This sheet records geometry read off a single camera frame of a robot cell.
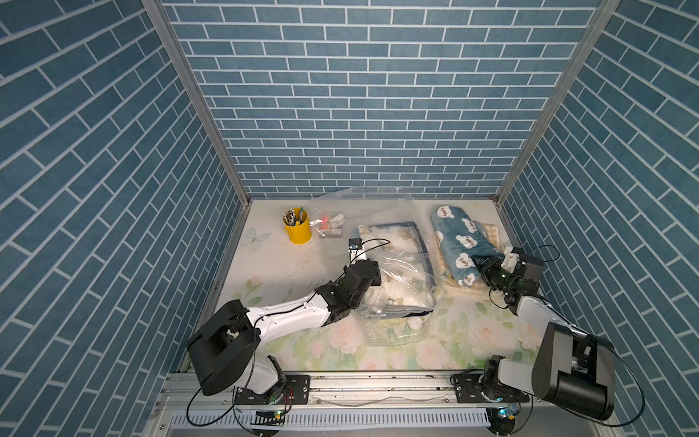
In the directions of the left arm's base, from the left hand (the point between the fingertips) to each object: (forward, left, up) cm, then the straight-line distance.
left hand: (382, 261), depth 83 cm
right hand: (+4, -32, -4) cm, 33 cm away
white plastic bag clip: (+26, +16, -11) cm, 33 cm away
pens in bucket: (+17, +31, +2) cm, 35 cm away
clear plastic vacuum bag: (+38, +1, -14) cm, 40 cm away
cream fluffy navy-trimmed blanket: (-4, -8, -7) cm, 12 cm away
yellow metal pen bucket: (+19, +30, -11) cm, 37 cm away
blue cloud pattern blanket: (+12, -30, -6) cm, 33 cm away
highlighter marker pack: (+24, +21, -14) cm, 35 cm away
